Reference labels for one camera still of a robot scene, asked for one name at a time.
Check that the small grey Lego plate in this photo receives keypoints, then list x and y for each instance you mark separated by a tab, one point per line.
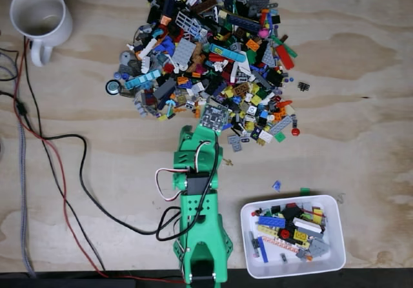
233	139
236	147

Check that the small tan Lego piece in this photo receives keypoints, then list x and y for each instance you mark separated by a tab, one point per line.
229	162

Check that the brown Lego plate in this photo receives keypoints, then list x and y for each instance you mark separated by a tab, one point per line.
242	89

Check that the white Lego plate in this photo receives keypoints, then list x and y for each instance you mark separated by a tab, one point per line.
265	136

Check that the light blue long Lego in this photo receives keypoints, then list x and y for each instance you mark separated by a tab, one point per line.
143	79

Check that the grey rectangular Lego plate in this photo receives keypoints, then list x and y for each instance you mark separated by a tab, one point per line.
182	51

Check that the green square Lego plate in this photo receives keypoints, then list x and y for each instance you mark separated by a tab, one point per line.
280	136

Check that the grey long Lego plate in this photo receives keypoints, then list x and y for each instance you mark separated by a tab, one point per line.
280	125

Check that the grey Lego wheel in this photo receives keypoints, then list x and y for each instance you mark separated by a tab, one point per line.
113	87

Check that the cyan long Lego piece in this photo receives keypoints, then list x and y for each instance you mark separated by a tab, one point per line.
226	52

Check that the small blue Lego piece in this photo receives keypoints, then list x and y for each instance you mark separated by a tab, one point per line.
276	185

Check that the grey round Lego dish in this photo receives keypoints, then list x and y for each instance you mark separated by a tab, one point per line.
126	57

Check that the red round Lego piece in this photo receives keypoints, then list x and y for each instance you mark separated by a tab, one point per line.
295	131

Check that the orange Lego brick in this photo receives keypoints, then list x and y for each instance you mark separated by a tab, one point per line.
253	44

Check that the grey Lego wedge plate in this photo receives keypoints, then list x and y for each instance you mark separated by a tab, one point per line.
269	55

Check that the blue Lego brick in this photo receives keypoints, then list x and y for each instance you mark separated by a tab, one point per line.
271	221

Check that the white Lego lattice piece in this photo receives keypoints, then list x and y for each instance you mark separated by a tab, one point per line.
187	21

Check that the yellow narrow Lego plate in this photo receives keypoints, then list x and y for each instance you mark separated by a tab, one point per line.
267	230

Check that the black Lego grille piece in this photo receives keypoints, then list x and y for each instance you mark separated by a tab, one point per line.
303	86

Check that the small green Lego piece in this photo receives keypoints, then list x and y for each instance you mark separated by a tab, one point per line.
305	190

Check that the red long Lego brick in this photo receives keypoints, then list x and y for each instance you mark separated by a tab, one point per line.
285	57

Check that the dark blue long Lego plate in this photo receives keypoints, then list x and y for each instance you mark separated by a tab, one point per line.
243	21

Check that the pink Lego ball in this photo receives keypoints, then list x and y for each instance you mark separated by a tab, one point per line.
264	33

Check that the blue narrow Lego plate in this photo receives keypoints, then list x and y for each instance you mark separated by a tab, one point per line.
263	249

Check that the dark brown Lego brick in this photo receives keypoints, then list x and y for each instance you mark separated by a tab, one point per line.
205	7

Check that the navy long Lego piece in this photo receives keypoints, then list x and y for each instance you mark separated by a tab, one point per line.
169	0

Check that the white Lego brick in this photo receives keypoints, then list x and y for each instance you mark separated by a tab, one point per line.
308	225

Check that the yellow Lego brick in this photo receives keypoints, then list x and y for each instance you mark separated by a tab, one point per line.
300	235

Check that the yellow Lego piece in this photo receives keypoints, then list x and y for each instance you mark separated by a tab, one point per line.
317	213

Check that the white plastic bin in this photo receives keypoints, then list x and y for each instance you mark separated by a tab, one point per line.
290	266

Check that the white ceramic mug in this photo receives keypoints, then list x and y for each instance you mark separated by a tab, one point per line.
64	26

